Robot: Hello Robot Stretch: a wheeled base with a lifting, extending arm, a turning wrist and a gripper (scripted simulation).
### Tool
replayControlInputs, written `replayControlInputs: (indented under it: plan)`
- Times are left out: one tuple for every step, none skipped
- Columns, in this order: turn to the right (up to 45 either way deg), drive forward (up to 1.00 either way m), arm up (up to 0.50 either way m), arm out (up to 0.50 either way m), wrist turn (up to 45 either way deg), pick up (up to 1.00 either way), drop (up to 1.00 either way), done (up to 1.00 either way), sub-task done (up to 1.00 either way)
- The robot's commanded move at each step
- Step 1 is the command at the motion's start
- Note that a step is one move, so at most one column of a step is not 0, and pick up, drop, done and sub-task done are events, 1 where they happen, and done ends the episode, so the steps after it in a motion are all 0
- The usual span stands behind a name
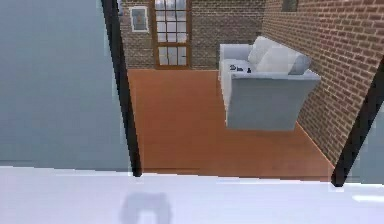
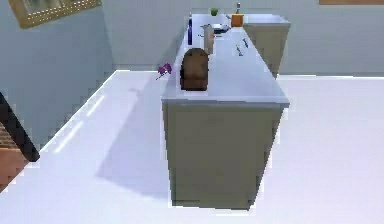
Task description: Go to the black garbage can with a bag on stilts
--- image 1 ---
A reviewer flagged dark framed wall picture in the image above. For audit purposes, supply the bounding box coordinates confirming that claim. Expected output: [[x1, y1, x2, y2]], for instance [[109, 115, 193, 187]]
[[281, 0, 299, 13]]

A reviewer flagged black door frame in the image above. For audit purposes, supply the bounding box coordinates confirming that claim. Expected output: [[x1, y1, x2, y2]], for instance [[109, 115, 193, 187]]
[[100, 0, 384, 188]]

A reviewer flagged white framed wall picture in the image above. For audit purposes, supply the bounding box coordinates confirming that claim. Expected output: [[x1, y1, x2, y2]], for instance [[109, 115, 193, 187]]
[[129, 5, 150, 33]]

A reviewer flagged brown framed glass door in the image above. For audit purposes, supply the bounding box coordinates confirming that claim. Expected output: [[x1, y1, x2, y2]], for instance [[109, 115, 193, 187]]
[[149, 0, 193, 70]]

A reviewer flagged white sofa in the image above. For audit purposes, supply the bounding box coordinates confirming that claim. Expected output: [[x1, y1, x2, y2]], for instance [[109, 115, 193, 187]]
[[218, 35, 322, 132]]

